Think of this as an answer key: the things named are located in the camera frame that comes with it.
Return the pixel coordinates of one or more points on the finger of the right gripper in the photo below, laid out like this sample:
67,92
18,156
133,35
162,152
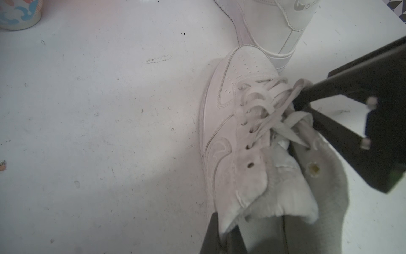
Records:
381,73
379,158

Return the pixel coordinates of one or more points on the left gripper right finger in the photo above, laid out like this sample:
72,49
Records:
235,243

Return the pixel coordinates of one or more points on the patterned small bowl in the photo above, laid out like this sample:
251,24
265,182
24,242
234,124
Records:
20,14

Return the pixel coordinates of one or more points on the white sneaker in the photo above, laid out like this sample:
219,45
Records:
268,172
275,26

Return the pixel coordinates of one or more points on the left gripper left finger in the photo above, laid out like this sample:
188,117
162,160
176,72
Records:
212,243

